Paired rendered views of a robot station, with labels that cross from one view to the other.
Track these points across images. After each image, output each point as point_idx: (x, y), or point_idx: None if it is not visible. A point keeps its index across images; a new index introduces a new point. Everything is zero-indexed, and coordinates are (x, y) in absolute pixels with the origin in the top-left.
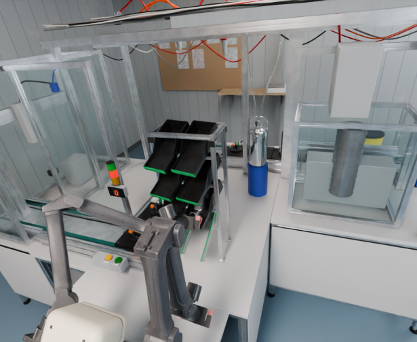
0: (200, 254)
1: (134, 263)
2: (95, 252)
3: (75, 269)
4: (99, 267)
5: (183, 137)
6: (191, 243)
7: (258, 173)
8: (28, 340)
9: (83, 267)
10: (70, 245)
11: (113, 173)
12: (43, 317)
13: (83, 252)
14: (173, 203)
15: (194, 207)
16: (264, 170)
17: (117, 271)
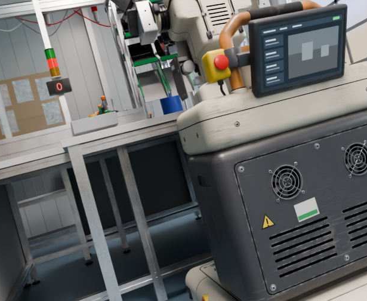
0: (187, 89)
1: (124, 119)
2: (64, 131)
3: (40, 158)
4: (83, 131)
5: None
6: (172, 88)
7: (175, 98)
8: (135, 9)
9: (56, 147)
10: (18, 142)
11: (55, 60)
12: (133, 8)
13: (41, 144)
14: (139, 60)
15: (165, 50)
16: (178, 95)
17: (111, 122)
